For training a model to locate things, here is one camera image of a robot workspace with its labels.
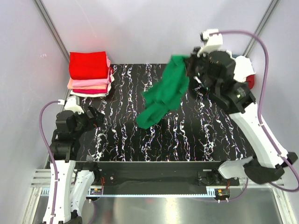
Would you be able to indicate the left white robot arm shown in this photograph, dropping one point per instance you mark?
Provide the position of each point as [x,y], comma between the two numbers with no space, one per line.
[69,184]

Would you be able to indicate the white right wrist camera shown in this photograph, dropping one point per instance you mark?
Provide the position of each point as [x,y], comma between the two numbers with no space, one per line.
[212,40]

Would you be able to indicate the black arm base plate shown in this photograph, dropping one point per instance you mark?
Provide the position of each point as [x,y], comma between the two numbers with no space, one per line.
[141,171]

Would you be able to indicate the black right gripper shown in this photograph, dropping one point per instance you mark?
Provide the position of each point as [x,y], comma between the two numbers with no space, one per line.
[191,60]

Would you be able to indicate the crumpled white t shirt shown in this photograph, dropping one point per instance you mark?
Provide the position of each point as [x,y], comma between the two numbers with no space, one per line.
[243,68]

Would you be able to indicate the aluminium frame post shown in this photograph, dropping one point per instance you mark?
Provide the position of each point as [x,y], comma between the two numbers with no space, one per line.
[49,23]
[261,26]

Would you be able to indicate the folded red t shirt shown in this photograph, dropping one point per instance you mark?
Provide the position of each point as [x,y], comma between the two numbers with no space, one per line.
[84,66]

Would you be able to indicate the folded pink t shirt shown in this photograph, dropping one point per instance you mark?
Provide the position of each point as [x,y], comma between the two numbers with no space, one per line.
[73,84]

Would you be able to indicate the crumpled red t shirt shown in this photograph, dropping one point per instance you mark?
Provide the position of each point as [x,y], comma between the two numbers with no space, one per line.
[250,80]

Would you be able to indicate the left aluminium frame post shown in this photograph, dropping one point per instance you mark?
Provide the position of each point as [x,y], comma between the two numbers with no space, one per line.
[49,23]

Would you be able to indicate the right small circuit board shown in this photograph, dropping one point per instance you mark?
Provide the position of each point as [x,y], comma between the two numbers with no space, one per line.
[223,192]

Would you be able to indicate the folded peach t shirt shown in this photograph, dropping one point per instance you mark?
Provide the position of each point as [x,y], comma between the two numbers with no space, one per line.
[95,87]

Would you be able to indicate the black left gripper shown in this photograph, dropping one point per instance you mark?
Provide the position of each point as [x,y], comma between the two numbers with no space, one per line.
[97,119]

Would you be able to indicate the small circuit board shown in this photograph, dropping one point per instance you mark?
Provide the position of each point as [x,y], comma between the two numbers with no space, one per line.
[96,191]
[223,192]

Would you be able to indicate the aluminium front rail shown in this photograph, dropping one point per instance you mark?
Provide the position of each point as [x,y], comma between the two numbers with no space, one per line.
[163,189]

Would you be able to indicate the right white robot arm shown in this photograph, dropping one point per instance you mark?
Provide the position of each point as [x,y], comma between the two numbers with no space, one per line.
[226,80]

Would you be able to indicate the green t shirt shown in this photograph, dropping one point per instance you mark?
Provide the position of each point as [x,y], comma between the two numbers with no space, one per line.
[165,95]

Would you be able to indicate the black marbled table mat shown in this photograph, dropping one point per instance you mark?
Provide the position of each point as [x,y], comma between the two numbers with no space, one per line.
[197,131]

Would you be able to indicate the right aluminium frame post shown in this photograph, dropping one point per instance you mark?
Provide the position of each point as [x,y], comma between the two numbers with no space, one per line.
[261,26]

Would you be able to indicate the left small circuit board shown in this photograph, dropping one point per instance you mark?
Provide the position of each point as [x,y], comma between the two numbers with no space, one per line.
[96,191]

